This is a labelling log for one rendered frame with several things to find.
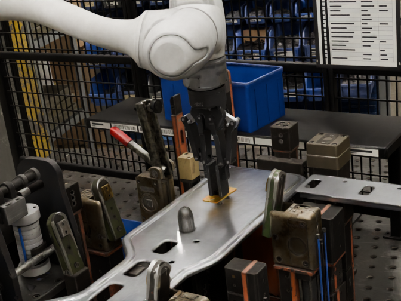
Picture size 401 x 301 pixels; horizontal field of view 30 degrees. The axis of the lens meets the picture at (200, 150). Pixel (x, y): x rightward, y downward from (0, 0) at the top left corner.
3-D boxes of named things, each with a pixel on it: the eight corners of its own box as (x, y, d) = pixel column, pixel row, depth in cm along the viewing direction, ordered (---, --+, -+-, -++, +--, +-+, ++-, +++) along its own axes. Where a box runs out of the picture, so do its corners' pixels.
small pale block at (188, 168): (207, 301, 179) (189, 159, 166) (195, 298, 180) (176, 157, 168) (215, 294, 181) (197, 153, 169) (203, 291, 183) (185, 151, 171)
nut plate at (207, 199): (216, 203, 153) (216, 197, 153) (201, 201, 155) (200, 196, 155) (237, 189, 160) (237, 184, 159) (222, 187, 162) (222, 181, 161)
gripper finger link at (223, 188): (222, 160, 155) (225, 160, 155) (226, 191, 158) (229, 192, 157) (215, 166, 153) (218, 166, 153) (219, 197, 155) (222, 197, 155)
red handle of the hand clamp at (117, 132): (160, 171, 161) (107, 128, 165) (157, 178, 162) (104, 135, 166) (172, 163, 164) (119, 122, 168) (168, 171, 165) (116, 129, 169)
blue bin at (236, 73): (251, 133, 188) (246, 83, 183) (162, 119, 207) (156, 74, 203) (287, 113, 199) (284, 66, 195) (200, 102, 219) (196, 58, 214)
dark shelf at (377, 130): (386, 160, 169) (386, 148, 168) (86, 128, 217) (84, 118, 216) (417, 128, 186) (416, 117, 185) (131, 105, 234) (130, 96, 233)
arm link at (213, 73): (209, 64, 141) (213, 94, 143) (234, 51, 148) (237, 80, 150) (170, 62, 146) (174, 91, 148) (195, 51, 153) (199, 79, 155)
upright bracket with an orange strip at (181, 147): (199, 292, 183) (173, 97, 165) (194, 291, 183) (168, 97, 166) (204, 286, 185) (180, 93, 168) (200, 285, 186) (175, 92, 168)
